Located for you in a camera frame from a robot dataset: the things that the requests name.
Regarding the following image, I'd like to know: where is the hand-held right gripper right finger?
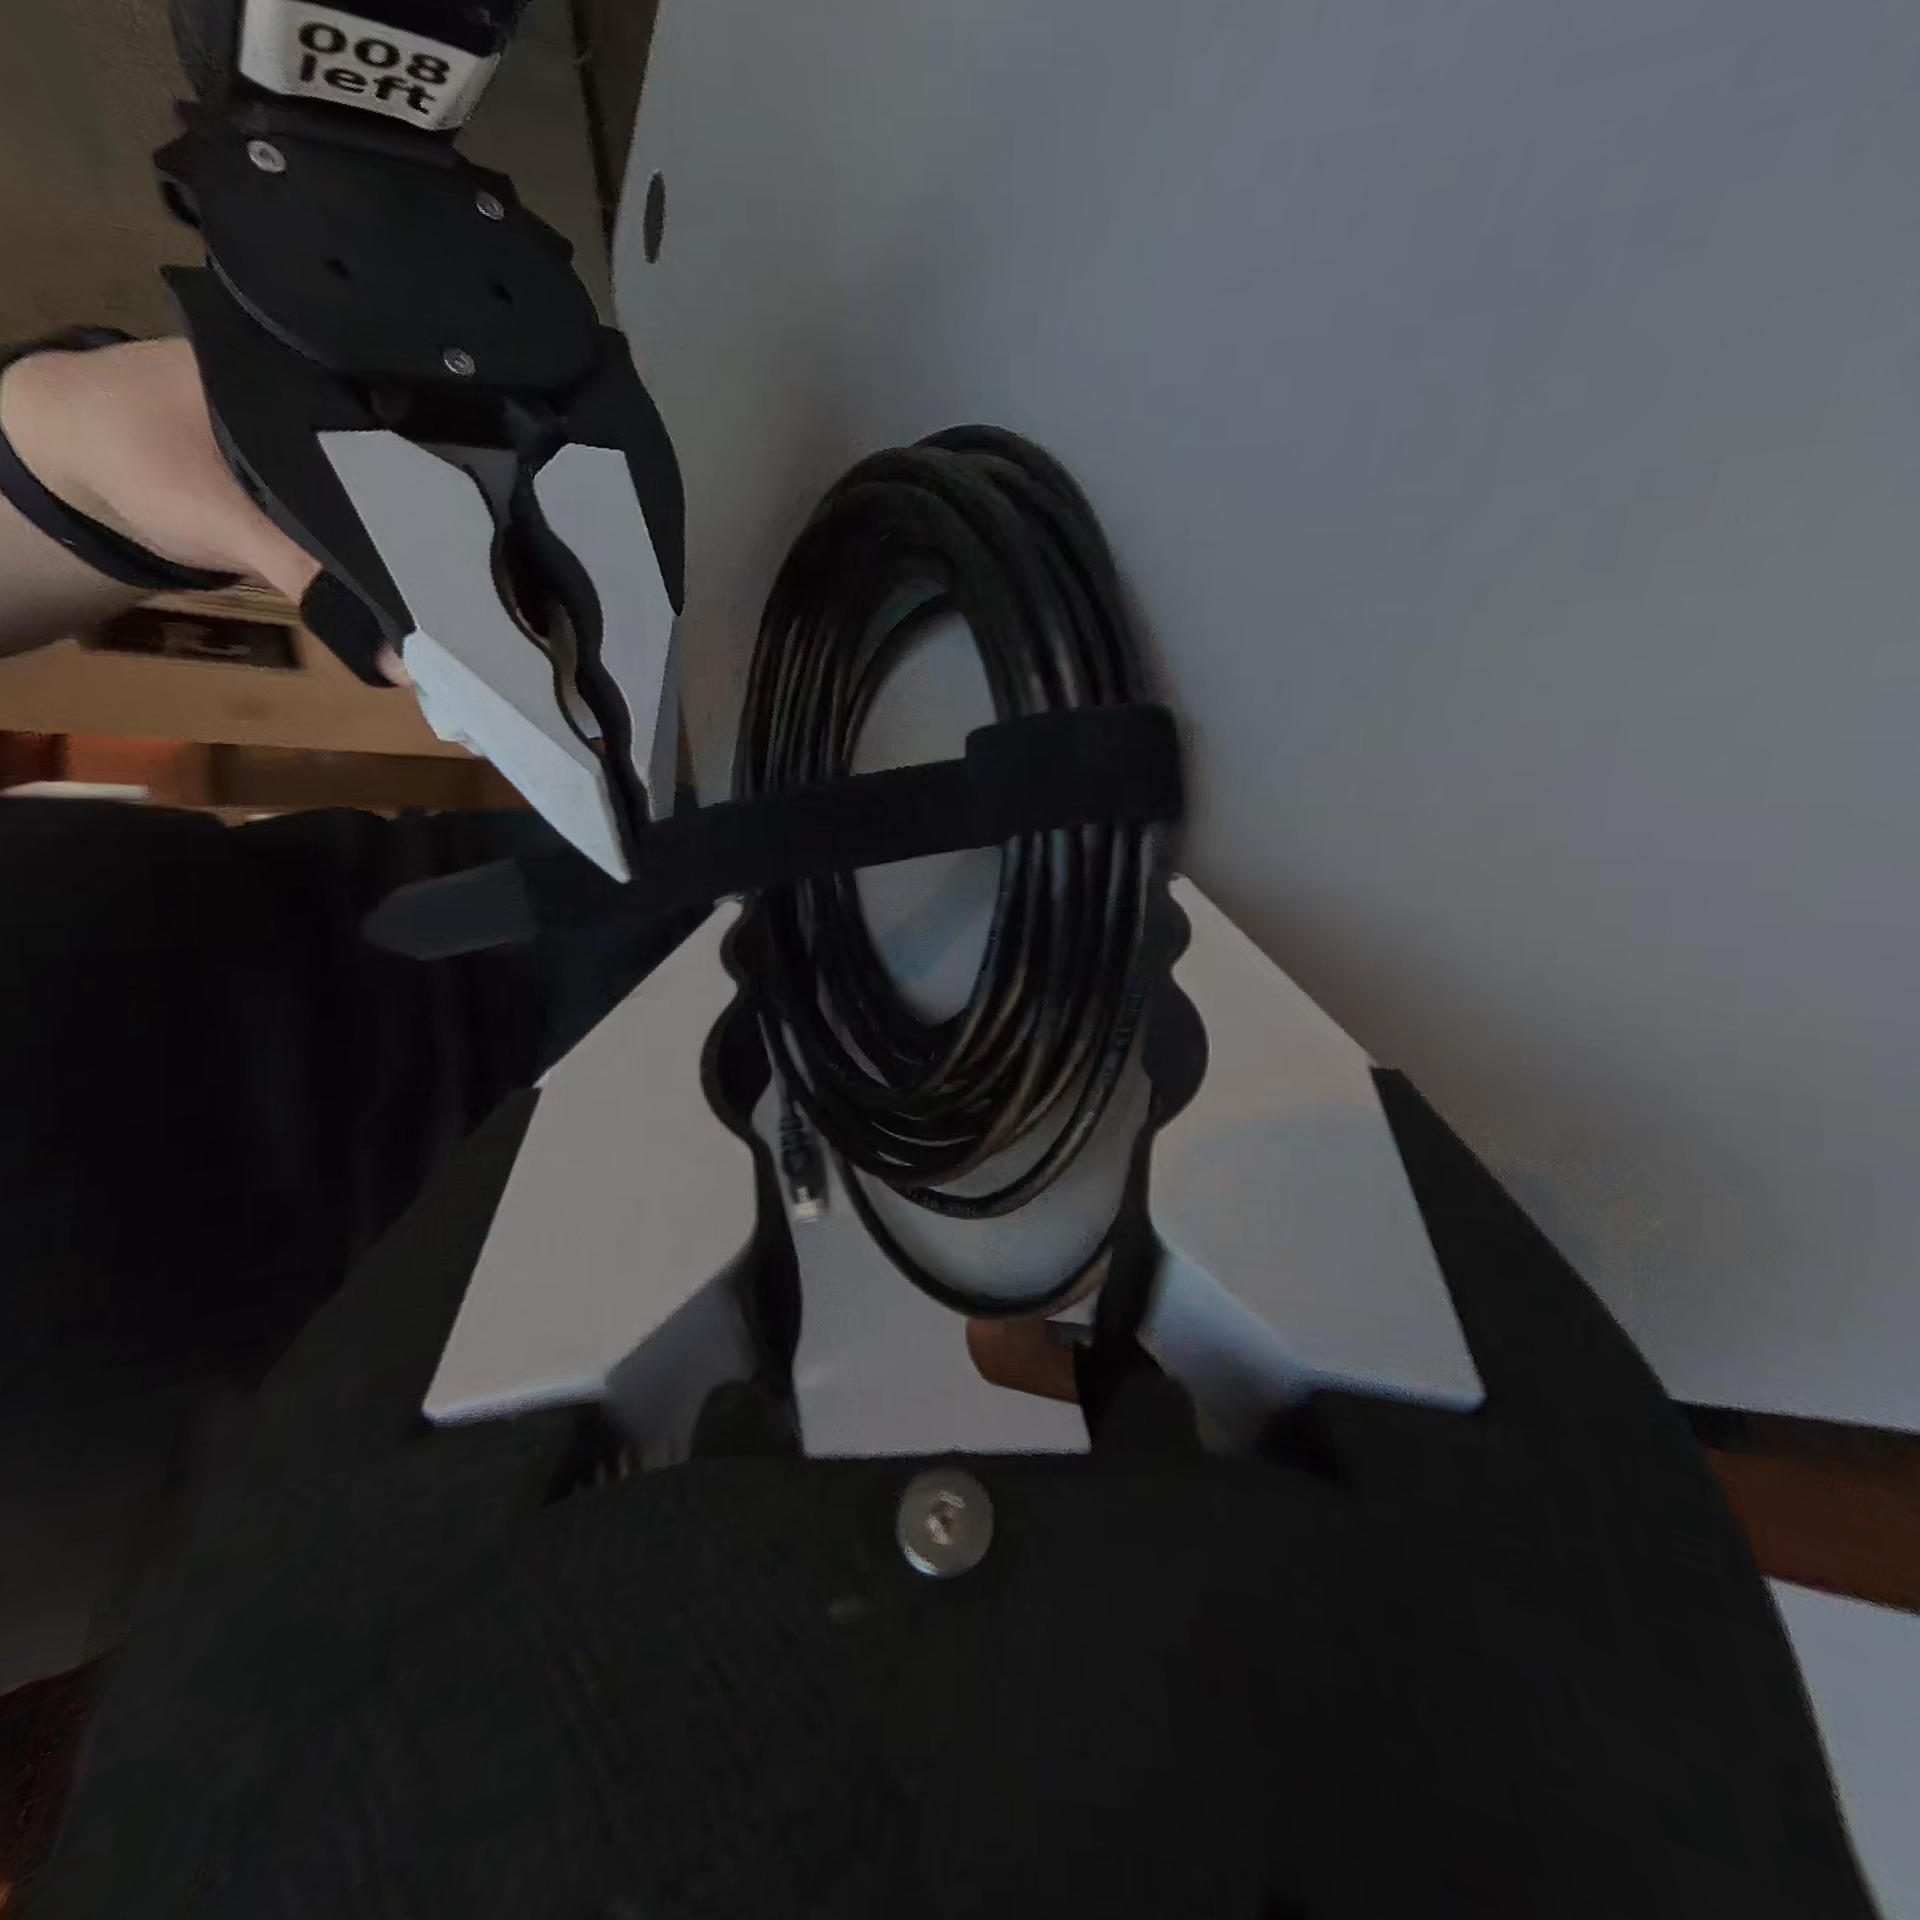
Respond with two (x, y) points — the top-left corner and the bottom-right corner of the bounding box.
(1071, 873), (1495, 1460)

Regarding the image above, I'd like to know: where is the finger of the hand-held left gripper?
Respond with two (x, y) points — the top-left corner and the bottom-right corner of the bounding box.
(318, 428), (657, 888)
(528, 443), (693, 825)

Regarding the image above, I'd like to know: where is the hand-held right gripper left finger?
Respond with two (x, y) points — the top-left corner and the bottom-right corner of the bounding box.
(424, 910), (816, 1460)

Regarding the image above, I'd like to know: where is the black velcro strap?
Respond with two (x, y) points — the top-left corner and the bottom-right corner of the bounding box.
(360, 702), (1187, 967)

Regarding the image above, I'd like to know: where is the black ethernet cable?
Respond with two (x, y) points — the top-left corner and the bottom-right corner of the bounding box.
(732, 428), (1187, 1310)

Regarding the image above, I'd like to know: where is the person's left forearm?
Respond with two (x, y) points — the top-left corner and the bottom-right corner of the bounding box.
(0, 478), (318, 664)

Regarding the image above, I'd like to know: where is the grey desk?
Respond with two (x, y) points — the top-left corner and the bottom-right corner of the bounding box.
(595, 0), (1920, 1920)

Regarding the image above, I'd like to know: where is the person's left hand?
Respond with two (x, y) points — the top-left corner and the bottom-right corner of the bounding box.
(6, 342), (330, 590)

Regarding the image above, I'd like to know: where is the black wristband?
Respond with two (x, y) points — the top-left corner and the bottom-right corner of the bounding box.
(0, 330), (250, 590)

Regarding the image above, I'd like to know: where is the person's dark clothing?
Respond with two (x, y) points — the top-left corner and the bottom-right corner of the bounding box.
(0, 795), (711, 1697)

